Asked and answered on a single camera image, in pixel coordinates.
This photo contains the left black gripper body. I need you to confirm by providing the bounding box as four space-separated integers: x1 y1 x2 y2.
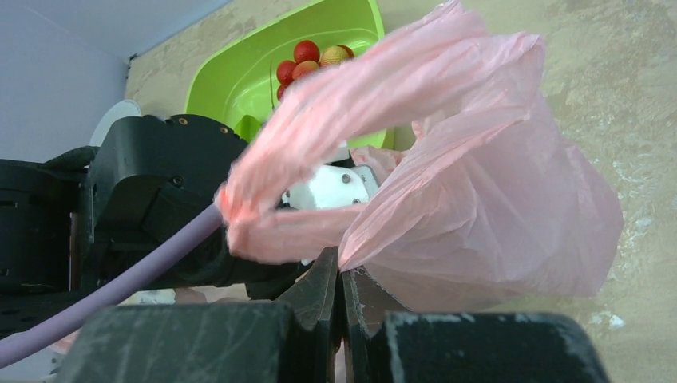
79 114 307 299

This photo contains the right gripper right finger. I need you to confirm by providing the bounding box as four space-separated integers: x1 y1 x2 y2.
341 267 406 382

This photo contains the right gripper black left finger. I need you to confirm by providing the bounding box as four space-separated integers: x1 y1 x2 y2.
276 247 339 382

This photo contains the pink plastic bag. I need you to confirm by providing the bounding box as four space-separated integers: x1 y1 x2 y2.
215 1 624 311

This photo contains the green fake fruit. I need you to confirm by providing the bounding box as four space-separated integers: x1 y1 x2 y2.
233 115 263 143

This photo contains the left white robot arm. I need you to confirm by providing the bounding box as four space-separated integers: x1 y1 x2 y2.
1 114 247 338

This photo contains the red fake cherry bunch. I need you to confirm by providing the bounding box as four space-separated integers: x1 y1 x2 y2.
275 40 355 101

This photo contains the grey filament spool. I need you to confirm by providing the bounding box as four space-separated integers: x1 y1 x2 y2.
89 99 141 147

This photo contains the green plastic tray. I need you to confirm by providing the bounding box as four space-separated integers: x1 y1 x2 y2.
185 0 385 128

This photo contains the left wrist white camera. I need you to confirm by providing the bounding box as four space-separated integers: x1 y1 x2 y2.
281 145 380 210

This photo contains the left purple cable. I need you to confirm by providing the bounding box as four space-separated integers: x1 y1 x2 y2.
0 203 224 370

